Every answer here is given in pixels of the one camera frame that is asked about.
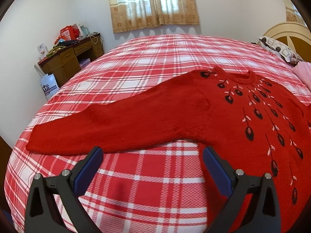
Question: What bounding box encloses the red knitted sweater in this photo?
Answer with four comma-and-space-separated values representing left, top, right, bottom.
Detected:
26, 67, 310, 232

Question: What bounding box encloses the white blue shopping bag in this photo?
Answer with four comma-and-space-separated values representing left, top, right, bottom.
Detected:
41, 74, 59, 100

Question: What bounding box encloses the pink blanket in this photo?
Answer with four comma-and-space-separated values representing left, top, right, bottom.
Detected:
292, 62, 311, 91

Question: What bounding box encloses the brown wooden desk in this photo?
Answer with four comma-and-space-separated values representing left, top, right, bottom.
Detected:
38, 33, 104, 87

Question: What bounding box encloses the white brown patterned pillow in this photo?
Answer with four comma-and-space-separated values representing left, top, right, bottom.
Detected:
259, 36, 304, 66

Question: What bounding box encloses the cream wooden headboard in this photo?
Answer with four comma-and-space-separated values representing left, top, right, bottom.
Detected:
263, 22, 310, 62

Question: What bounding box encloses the red gift bag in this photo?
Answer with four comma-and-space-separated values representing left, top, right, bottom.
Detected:
60, 26, 79, 41

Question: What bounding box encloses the beige patterned window curtain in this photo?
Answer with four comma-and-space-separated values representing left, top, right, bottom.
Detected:
109, 0, 200, 33

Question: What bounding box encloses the white card on wall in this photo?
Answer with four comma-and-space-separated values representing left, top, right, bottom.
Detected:
37, 43, 48, 60

